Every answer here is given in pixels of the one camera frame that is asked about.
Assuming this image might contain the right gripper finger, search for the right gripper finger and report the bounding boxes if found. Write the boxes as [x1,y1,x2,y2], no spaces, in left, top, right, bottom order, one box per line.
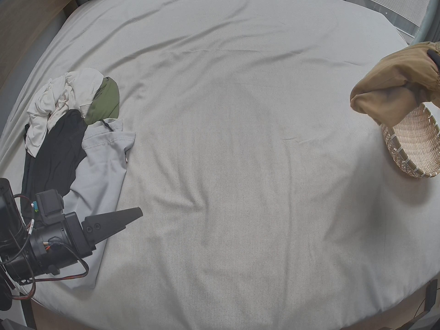
[426,48,440,73]

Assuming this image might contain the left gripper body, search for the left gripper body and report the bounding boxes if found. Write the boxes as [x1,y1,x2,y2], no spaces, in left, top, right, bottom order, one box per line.
[29,212,97,277]

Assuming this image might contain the tan shorts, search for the tan shorts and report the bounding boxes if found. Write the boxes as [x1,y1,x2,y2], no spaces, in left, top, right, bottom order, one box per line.
[350,41,440,126]

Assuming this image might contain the round woven basket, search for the round woven basket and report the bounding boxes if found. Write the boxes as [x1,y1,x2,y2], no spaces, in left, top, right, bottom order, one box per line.
[381,102,440,179]

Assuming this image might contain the pale grey garment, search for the pale grey garment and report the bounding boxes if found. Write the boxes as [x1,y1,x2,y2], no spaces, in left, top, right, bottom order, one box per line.
[60,117,136,289]

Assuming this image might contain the black garment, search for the black garment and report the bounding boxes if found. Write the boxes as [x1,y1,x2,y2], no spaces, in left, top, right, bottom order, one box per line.
[20,109,88,219]

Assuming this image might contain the green garment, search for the green garment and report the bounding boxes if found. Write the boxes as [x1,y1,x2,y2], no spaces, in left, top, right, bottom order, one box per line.
[83,77,120,127]

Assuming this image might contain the white garment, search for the white garment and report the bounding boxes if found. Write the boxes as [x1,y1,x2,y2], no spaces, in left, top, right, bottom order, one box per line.
[26,68,104,158]

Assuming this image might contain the bed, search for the bed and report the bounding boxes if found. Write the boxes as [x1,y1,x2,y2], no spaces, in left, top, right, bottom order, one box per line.
[0,0,440,330]

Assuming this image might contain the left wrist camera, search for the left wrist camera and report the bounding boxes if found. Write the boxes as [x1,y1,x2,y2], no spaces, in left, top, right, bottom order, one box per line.
[34,190,66,227]

